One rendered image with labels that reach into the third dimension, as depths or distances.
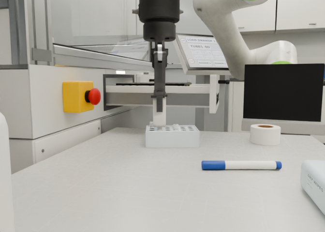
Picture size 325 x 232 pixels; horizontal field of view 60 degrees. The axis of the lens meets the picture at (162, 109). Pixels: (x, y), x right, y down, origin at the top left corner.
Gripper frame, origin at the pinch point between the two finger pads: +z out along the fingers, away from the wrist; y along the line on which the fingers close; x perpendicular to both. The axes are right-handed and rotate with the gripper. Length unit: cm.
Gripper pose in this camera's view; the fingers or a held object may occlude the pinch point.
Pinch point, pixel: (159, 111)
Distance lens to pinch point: 66.7
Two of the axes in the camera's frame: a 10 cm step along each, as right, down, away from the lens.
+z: 0.0, 9.9, 1.2
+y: 0.2, 1.2, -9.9
